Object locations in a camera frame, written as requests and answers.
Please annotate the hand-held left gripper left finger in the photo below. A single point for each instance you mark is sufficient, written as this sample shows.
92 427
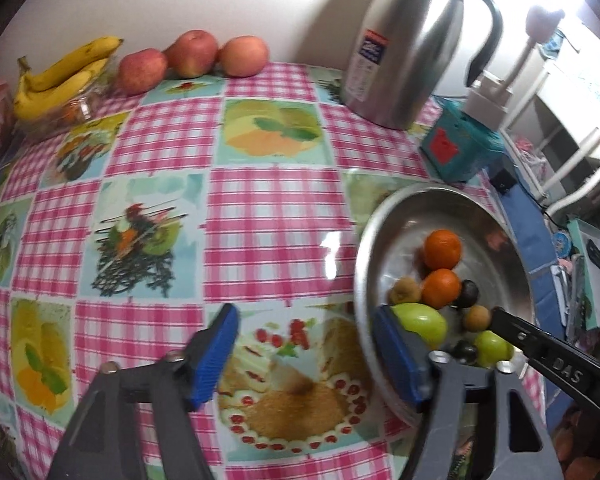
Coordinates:
215 360

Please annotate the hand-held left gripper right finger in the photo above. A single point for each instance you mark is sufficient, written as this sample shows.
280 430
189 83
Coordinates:
397 360

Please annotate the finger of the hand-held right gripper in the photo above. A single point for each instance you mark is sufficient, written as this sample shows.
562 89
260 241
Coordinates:
510 326

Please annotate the round green jujube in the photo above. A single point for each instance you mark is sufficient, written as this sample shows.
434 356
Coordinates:
491 350

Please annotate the brown longan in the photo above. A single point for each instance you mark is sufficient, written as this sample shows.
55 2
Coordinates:
477 317
406 290

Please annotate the oval green jujube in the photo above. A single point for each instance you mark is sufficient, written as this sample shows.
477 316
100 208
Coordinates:
422 324

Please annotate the dark purple plum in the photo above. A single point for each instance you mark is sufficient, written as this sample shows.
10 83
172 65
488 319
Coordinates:
464 351
467 294

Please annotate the small orange tangerine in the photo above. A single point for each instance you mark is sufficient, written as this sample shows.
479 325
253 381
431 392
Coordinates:
440 287

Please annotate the large orange tangerine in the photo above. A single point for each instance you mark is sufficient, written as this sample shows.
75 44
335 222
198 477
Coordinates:
442 249

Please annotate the round steel basin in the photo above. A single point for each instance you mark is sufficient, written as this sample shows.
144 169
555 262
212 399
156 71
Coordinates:
405 230

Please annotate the small blue round badge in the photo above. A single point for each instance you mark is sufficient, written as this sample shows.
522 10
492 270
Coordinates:
561 245

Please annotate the pink checked printed tablecloth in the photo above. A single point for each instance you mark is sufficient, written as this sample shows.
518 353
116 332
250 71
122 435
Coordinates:
270 240

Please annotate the black charger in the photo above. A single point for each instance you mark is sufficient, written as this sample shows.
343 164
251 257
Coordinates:
505 180

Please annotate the teal toy box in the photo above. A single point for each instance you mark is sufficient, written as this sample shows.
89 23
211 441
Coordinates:
460 147

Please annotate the glass bowl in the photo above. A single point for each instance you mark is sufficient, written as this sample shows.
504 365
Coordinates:
80 110

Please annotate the red apple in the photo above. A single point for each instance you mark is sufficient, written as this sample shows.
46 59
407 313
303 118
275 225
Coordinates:
194 54
142 71
244 56

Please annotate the stainless steel thermos jug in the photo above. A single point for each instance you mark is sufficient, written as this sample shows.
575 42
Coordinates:
405 45

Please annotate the yellow banana bunch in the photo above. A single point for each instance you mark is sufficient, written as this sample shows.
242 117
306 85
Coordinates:
60 75

